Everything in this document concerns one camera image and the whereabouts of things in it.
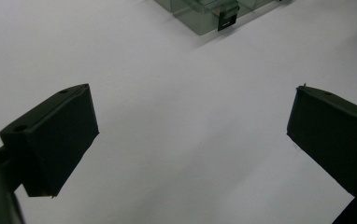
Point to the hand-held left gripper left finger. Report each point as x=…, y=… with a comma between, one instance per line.
x=52, y=140

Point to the clear plastic compartment box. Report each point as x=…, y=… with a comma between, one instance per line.
x=211, y=12

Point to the black label tag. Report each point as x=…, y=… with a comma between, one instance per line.
x=227, y=21

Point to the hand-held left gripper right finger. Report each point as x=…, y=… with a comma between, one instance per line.
x=335, y=137

